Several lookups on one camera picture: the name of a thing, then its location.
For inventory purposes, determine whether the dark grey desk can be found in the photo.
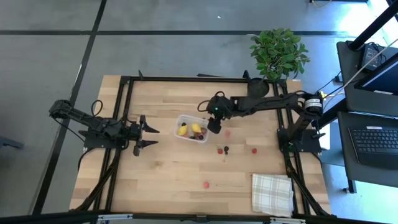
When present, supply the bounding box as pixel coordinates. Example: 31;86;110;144
337;111;398;194
336;40;398;118

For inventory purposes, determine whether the black keyboard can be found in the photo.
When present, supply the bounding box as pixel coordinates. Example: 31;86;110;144
348;125;398;170

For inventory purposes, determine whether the green leafy plant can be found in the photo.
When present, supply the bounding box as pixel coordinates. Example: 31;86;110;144
249;27;311;82

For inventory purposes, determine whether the black computer screen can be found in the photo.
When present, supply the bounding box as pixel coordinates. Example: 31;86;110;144
354;51;398;96

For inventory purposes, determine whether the black aluminium table frame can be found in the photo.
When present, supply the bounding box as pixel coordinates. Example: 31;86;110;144
70;70;335;218

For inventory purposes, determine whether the plaid kitchen cloth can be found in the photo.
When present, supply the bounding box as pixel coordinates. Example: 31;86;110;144
251;173;295;218

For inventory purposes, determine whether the black power adapter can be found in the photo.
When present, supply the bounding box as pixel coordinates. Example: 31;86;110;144
361;42;387;72

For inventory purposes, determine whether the grey chair leg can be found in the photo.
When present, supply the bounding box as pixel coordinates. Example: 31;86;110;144
0;135;25;151

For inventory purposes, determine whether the black plant pot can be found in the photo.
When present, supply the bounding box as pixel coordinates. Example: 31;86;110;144
247;77;271;100

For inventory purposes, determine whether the clear plastic tupperware container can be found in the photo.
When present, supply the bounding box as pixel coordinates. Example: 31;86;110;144
174;113;211;144

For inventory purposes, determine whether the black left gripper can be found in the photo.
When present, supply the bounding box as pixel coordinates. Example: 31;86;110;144
126;114;160;156

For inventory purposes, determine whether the black pole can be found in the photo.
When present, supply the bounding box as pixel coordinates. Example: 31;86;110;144
347;0;398;51

